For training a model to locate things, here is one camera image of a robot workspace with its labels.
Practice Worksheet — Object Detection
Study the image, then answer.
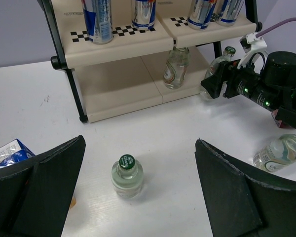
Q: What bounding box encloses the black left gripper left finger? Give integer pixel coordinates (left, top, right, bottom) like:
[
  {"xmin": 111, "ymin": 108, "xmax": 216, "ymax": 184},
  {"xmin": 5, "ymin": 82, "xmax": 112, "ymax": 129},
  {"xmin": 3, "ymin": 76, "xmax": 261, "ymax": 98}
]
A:
[{"xmin": 0, "ymin": 135, "xmax": 86, "ymax": 237}]

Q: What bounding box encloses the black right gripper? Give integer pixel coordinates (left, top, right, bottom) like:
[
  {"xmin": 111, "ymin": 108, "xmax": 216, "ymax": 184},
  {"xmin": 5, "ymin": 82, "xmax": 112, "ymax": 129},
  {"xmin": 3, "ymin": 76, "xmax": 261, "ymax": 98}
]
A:
[{"xmin": 201, "ymin": 60, "xmax": 281, "ymax": 109}]

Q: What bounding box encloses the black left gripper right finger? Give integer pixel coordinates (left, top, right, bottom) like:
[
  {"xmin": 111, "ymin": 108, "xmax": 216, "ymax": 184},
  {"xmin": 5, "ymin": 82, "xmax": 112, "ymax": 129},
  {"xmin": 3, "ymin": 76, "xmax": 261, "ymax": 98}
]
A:
[{"xmin": 195, "ymin": 139, "xmax": 296, "ymax": 237}]

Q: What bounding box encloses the clear glass bottle green cap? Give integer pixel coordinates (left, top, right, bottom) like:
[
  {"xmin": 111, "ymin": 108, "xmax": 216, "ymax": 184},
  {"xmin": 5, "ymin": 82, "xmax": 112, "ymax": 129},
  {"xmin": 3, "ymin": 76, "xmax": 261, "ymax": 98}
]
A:
[
  {"xmin": 163, "ymin": 47, "xmax": 190, "ymax": 89},
  {"xmin": 111, "ymin": 154, "xmax": 144, "ymax": 198},
  {"xmin": 253, "ymin": 134, "xmax": 296, "ymax": 173},
  {"xmin": 199, "ymin": 46, "xmax": 236, "ymax": 101}
]

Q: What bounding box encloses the blue silver energy drink can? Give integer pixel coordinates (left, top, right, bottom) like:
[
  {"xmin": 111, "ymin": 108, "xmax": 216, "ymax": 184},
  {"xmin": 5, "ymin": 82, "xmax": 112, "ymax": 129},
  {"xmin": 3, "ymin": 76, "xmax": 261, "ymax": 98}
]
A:
[
  {"xmin": 215, "ymin": 0, "xmax": 245, "ymax": 27},
  {"xmin": 187, "ymin": 0, "xmax": 217, "ymax": 30}
]

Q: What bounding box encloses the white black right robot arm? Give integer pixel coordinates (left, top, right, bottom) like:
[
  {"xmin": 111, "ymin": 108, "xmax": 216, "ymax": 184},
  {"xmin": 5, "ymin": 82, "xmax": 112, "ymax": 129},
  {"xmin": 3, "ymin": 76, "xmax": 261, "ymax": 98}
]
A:
[{"xmin": 195, "ymin": 51, "xmax": 296, "ymax": 237}]

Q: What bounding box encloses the beige three-tier shelf rack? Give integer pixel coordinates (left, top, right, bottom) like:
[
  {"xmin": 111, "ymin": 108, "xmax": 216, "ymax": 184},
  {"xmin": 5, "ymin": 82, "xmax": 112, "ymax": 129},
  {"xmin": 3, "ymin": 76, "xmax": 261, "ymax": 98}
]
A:
[{"xmin": 39, "ymin": 0, "xmax": 262, "ymax": 123}]

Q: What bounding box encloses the blue Fontana juice carton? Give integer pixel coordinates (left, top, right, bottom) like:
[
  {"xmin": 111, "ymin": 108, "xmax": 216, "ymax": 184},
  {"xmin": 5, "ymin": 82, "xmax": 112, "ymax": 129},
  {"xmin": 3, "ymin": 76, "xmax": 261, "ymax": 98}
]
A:
[{"xmin": 0, "ymin": 139, "xmax": 35, "ymax": 169}]

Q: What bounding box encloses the blue purple berry juice carton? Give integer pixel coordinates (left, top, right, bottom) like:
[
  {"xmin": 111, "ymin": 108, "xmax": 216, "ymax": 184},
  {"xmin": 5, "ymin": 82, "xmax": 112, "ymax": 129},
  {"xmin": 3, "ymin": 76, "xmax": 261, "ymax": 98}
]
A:
[{"xmin": 271, "ymin": 81, "xmax": 296, "ymax": 129}]

